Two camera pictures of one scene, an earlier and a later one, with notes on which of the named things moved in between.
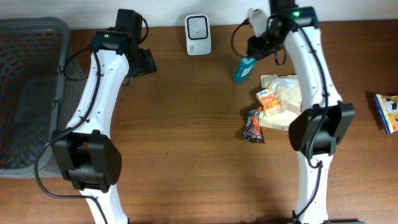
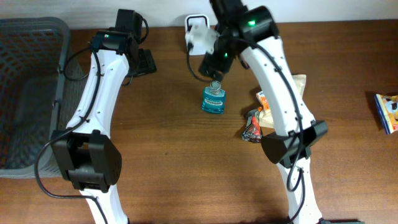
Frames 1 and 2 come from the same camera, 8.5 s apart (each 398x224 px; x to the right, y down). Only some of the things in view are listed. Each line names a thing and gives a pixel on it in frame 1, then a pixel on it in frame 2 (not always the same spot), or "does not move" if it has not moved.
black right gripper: [259, 53] to [224, 66]
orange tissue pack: [268, 99] does not move
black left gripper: [137, 72] does not move
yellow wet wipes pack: [387, 106] does not move
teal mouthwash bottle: [244, 68] to [214, 98]
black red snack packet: [253, 132] does not move
